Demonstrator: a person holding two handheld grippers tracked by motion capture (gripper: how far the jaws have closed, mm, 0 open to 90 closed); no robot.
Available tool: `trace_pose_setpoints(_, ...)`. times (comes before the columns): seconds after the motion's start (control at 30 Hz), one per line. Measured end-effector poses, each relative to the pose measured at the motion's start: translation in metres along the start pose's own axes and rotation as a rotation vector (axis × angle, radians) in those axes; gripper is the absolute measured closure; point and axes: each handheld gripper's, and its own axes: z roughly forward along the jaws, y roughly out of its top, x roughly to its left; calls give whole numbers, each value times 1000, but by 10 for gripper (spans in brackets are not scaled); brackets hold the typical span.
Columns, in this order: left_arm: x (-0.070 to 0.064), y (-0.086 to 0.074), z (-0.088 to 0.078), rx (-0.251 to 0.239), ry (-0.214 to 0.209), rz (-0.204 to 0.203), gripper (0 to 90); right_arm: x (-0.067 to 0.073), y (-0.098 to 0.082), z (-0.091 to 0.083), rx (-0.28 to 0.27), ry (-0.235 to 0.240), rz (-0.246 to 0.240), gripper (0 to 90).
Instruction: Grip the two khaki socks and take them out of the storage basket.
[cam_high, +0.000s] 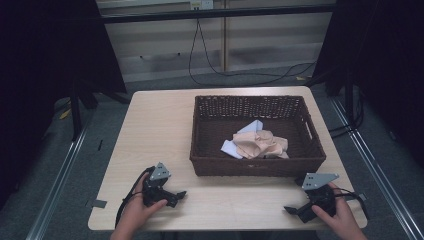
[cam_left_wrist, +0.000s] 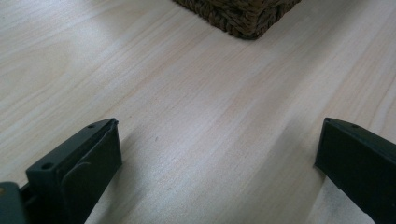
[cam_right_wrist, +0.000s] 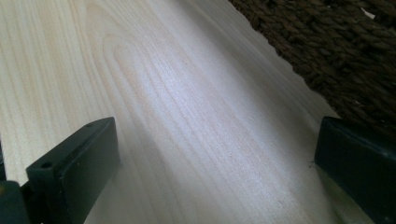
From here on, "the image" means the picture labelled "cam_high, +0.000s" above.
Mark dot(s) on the yellow tape piece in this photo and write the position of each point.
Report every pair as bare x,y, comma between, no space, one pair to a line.
65,113

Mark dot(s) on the dark curtain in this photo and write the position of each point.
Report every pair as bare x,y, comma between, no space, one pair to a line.
383,60
40,66

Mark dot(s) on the person's right hand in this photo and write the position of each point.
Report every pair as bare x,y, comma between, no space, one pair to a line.
340,216

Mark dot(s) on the person's left hand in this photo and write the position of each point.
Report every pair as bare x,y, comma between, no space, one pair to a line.
140,210

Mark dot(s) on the grey tape strip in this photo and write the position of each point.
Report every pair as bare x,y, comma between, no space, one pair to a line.
98,203

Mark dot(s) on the brown woven basket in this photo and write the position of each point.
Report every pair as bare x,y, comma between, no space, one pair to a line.
213,133

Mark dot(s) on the beige crumpled cloth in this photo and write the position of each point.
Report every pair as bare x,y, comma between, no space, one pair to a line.
260,143

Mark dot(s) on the metal floor rail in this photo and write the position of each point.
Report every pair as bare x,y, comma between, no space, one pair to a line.
376,173
56,186

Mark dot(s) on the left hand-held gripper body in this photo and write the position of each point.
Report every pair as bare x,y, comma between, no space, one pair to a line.
156,190

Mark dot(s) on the white wall socket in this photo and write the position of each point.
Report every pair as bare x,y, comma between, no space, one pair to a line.
201,4

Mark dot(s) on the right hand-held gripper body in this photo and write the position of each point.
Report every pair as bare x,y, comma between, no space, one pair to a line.
320,195

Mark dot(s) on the black horizontal bar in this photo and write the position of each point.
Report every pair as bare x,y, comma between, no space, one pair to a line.
213,14

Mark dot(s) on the light blue cloth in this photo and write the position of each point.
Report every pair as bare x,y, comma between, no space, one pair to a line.
230,148

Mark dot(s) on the black metal stand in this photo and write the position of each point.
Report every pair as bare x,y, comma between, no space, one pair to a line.
348,96
76,110

